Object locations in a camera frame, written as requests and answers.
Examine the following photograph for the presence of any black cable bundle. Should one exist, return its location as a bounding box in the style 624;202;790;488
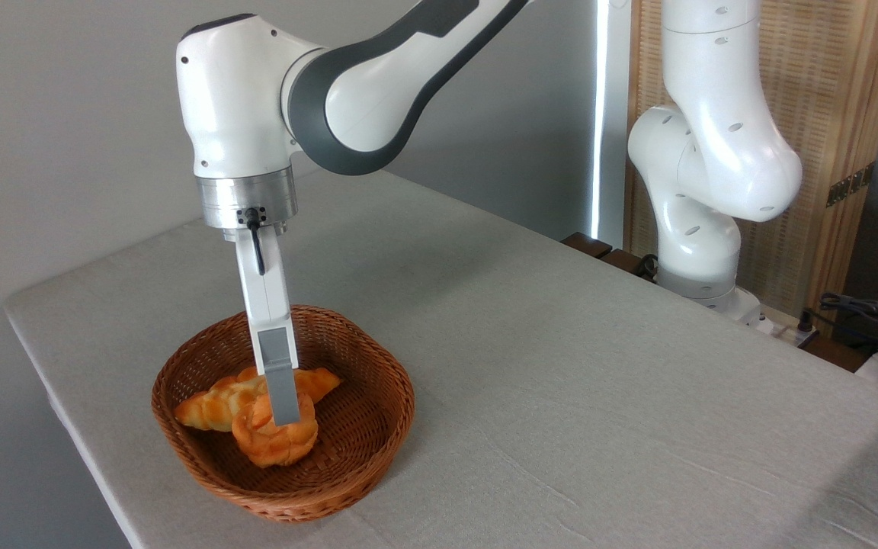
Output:
819;292;878;359

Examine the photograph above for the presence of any brown wicker basket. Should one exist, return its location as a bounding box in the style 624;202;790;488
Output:
151;305;415;524

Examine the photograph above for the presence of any dark brown wooden block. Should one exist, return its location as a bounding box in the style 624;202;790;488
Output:
599;248;657;281
561;232;614;260

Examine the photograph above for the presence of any long braided bread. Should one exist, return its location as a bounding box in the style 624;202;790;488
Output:
174;366;341;433

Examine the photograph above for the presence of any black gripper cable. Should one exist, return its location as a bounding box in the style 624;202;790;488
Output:
237;207;269;276

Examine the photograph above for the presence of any round orange bread bun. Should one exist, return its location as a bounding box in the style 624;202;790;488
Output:
231;391;319;469

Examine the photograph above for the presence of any white power strip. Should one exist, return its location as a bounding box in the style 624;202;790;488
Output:
744;305;821;348

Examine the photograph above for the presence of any grey tablecloth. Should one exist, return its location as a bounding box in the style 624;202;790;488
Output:
3;168;878;549

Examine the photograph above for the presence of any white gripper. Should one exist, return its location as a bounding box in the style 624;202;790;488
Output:
235;227;302;427

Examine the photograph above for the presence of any white vertical frame post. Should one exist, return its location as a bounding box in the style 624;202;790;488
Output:
590;0;632;246

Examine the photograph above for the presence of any dark metal screen hinge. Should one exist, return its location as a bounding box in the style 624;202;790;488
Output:
826;162;876;208

